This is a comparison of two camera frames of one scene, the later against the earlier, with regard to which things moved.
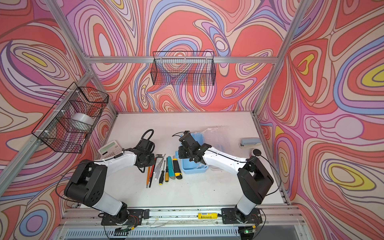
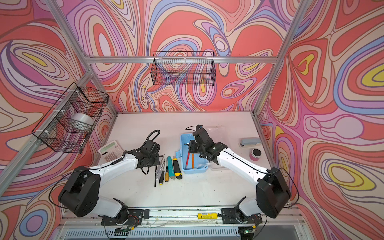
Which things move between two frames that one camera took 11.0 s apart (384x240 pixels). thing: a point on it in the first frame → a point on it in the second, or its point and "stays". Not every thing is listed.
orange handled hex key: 148,174 → 193,160
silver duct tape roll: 81,122 stays
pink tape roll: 256,152 stays
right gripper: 181,149 → 192,147
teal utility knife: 171,170 stays
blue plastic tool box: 190,166 stays
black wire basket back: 186,68 stays
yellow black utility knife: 178,173 stays
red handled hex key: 151,174 → 188,157
